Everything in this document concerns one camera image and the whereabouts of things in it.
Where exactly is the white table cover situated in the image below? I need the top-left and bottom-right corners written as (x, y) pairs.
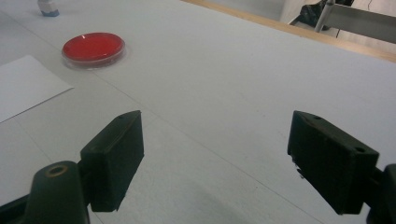
top-left (0, 0), bottom-right (396, 224)

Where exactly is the white stamp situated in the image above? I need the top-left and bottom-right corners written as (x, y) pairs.
top-left (36, 0), bottom-right (59, 13)

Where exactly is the wooden table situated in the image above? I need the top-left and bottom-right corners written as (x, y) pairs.
top-left (180, 0), bottom-right (396, 64)

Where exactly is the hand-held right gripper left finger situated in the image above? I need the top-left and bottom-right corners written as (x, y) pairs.
top-left (79, 110), bottom-right (145, 213)

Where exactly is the white metal desk frame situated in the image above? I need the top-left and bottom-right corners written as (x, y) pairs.
top-left (289, 0), bottom-right (396, 45)

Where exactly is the red ink dish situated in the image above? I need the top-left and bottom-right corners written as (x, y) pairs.
top-left (61, 32), bottom-right (127, 70)

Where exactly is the blue stamp cap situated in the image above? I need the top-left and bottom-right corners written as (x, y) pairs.
top-left (40, 9), bottom-right (61, 18)

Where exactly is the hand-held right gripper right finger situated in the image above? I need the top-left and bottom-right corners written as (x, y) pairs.
top-left (287, 110), bottom-right (381, 216)

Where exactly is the white paper sheet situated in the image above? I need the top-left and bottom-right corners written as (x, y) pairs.
top-left (0, 54), bottom-right (75, 124)

